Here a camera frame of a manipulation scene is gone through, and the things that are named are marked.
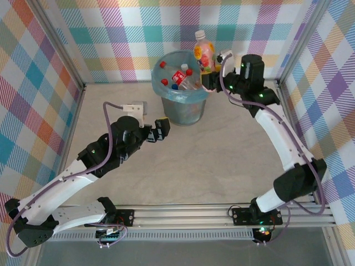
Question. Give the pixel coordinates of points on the clear bottle red cap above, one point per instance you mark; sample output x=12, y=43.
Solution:
x=163, y=64

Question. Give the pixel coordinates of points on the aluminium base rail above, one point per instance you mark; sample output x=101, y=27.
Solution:
x=180, y=219

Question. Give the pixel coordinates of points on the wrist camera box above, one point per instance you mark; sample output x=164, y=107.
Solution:
x=227, y=55
x=136, y=109

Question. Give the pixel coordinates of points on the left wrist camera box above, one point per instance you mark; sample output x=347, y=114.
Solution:
x=136, y=109

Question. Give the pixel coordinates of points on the aluminium frame post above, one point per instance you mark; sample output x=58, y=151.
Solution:
x=58, y=44
x=302, y=41

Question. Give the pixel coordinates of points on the clear bottle orange label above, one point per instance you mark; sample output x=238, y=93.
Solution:
x=184, y=66

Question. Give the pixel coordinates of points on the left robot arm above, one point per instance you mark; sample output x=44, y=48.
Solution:
x=50, y=200

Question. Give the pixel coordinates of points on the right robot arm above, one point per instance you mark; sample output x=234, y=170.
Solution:
x=280, y=138

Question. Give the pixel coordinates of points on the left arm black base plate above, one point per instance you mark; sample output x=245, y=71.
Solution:
x=126, y=217

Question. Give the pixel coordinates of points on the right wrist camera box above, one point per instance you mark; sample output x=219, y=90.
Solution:
x=227, y=55

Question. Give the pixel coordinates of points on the pink drink bottle white cap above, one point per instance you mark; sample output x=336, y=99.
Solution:
x=205, y=55

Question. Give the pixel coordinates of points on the blue plastic bin liner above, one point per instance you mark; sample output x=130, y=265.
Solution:
x=174, y=95

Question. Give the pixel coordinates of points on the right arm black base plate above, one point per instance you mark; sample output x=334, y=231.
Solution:
x=241, y=216

